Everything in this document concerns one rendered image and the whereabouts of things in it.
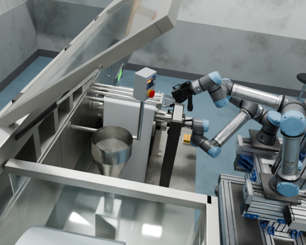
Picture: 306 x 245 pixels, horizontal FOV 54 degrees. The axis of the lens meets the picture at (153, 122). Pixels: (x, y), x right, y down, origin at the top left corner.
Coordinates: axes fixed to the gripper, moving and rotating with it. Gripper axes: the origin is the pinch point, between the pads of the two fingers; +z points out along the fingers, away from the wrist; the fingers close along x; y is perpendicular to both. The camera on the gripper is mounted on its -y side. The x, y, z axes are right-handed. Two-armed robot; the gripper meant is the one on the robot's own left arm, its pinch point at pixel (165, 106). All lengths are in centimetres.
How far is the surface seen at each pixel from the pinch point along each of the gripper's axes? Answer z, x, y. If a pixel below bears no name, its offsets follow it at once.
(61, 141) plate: 19, 62, 34
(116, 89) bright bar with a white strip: 7.2, 22.1, 29.7
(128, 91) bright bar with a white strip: 1.6, 23.2, 26.4
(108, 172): 0, 75, 22
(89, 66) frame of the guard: -27, 88, 59
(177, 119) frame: -17.1, 39.0, 10.0
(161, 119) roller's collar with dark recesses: -5.4, 26.1, 6.6
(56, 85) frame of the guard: -16, 88, 59
